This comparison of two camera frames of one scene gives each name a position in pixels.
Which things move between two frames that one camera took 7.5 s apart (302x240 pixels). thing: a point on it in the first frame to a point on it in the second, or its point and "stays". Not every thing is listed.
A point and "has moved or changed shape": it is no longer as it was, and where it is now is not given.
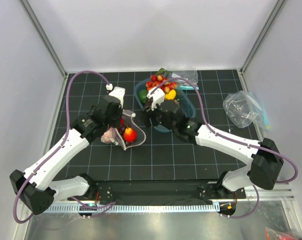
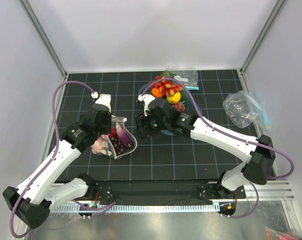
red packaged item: (272, 235) stays
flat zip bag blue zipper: (190, 74) stays
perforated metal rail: (120, 208) stays
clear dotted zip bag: (128, 134) has moved or changed shape
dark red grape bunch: (121, 130) to (118, 146)
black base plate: (197, 192) stays
